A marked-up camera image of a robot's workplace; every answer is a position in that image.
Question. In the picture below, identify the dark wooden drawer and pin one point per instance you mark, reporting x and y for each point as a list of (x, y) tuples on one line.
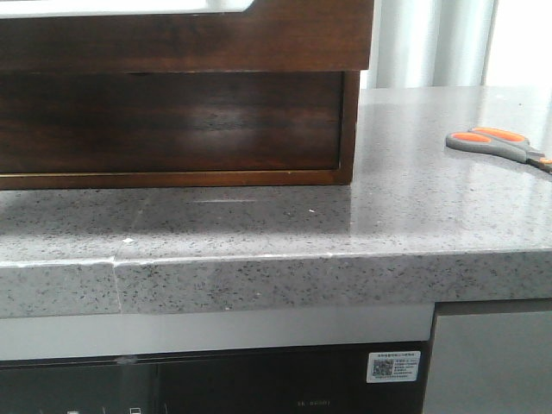
[(270, 36)]

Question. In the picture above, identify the orange and grey scissors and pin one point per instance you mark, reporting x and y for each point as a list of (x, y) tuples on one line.
[(501, 143)]

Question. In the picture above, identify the dark wooden drawer cabinet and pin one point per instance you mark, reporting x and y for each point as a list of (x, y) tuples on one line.
[(349, 129)]

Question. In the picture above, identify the black built-in oven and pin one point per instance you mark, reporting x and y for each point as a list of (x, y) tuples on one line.
[(308, 379)]

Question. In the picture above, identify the white QR code sticker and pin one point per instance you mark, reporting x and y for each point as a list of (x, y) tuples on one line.
[(391, 367)]

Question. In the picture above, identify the white curtain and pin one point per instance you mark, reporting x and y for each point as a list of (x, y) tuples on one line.
[(429, 43)]

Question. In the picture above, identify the grey cabinet door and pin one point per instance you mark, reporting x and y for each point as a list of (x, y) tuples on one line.
[(490, 357)]

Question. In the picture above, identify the white tray on cabinet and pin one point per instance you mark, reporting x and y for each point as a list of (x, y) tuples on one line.
[(46, 9)]

